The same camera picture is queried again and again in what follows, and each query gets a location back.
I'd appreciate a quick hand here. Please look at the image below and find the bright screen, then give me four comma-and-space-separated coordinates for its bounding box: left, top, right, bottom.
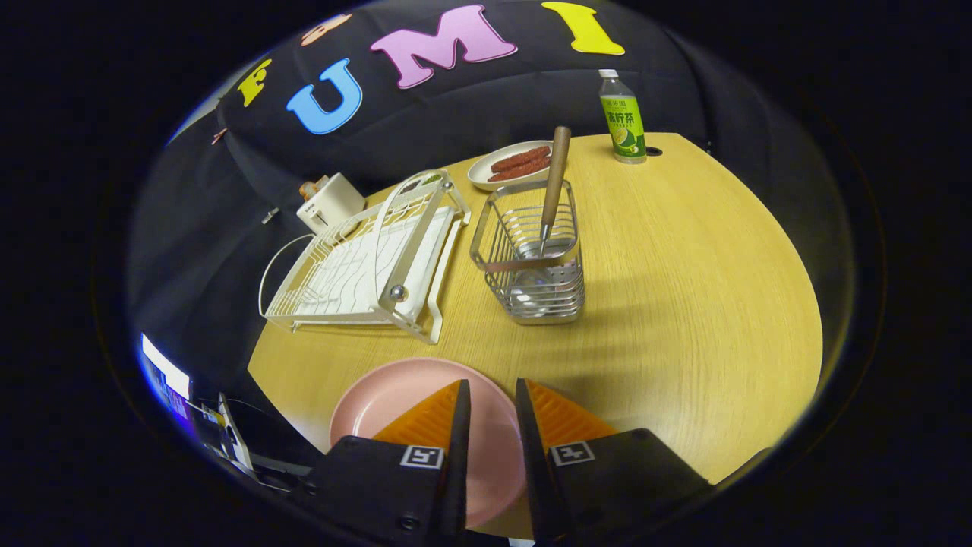
140, 332, 191, 401

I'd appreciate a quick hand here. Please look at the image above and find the wooden handle spoon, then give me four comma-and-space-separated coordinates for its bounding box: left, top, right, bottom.
524, 126, 573, 263

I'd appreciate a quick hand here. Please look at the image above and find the pink plate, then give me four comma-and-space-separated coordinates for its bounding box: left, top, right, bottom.
329, 357, 529, 529

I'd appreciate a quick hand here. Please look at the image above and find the silver wire basket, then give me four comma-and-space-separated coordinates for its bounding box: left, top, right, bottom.
469, 179, 586, 326

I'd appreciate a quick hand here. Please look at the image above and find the brown sausage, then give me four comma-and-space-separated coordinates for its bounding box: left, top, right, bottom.
490, 146, 551, 174
488, 157, 551, 182

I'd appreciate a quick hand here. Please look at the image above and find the black backdrop cloth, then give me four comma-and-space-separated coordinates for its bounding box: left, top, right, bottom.
125, 0, 851, 381

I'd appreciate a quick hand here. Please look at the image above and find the white wire dish rack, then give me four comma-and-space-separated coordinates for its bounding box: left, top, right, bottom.
258, 169, 472, 345

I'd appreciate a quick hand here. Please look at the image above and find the green label drink bottle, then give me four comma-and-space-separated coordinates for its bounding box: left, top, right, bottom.
598, 69, 648, 165

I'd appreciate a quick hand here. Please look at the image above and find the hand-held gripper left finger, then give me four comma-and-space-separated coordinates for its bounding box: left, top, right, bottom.
304, 378, 472, 544

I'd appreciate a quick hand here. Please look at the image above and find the white toaster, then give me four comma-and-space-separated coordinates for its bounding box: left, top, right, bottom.
296, 172, 367, 235

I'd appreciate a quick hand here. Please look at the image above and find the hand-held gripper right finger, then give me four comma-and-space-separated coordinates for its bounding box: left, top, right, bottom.
515, 378, 715, 544

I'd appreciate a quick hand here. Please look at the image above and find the white plate with sausages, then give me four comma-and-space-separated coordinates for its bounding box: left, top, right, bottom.
466, 140, 559, 191

